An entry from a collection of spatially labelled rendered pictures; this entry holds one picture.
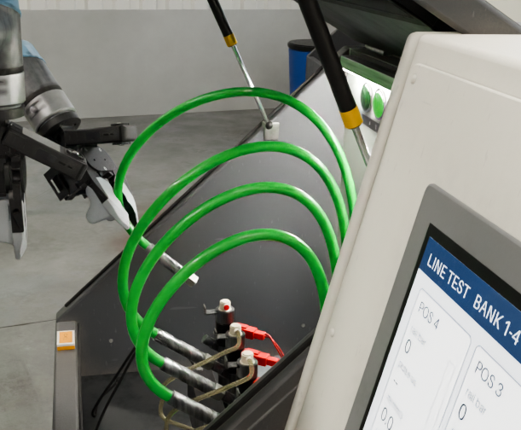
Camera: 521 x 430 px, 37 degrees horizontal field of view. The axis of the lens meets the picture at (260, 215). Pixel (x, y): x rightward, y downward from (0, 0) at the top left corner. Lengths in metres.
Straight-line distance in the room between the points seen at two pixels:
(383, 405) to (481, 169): 0.21
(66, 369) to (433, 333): 0.86
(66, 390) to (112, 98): 6.55
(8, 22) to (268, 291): 0.77
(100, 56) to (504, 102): 7.16
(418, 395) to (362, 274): 0.16
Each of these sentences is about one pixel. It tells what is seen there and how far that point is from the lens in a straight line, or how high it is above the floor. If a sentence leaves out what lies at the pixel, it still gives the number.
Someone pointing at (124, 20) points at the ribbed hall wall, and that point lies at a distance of 7.69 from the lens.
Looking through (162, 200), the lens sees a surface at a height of 1.31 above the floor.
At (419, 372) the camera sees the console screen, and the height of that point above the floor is 1.32.
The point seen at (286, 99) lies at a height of 1.41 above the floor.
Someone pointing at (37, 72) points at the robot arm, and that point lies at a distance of 1.33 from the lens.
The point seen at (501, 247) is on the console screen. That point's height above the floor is 1.44.
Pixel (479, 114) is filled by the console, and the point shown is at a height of 1.51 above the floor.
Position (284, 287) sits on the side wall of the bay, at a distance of 1.55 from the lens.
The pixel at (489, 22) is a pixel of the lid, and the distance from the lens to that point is 0.79.
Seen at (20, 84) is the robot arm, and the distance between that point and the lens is 1.06.
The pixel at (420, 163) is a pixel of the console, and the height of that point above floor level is 1.45.
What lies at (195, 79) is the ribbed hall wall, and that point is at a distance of 7.95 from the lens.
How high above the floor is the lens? 1.62
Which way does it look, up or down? 19 degrees down
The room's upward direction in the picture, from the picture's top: 2 degrees clockwise
